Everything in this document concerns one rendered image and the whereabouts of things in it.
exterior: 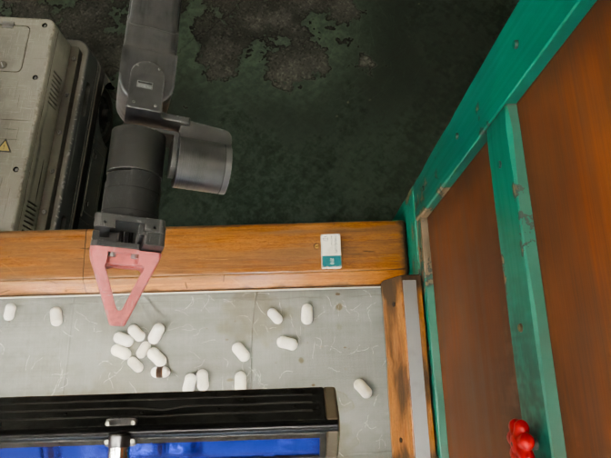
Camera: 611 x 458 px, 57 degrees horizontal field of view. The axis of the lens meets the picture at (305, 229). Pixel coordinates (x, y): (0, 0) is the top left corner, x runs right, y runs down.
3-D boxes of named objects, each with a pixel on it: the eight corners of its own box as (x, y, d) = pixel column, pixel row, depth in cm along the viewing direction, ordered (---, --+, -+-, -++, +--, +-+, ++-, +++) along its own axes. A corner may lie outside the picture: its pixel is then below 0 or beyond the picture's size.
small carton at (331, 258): (320, 236, 102) (320, 233, 100) (339, 236, 102) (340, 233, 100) (321, 269, 101) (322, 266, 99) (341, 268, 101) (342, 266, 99)
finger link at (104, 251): (148, 331, 61) (156, 246, 63) (155, 326, 54) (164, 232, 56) (81, 327, 58) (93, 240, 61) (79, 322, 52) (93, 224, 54)
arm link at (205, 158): (126, 94, 66) (132, 57, 58) (223, 113, 70) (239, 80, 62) (115, 191, 63) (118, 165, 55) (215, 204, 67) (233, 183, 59)
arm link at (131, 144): (112, 132, 62) (114, 111, 57) (175, 143, 65) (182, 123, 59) (104, 191, 61) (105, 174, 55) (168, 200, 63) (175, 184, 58)
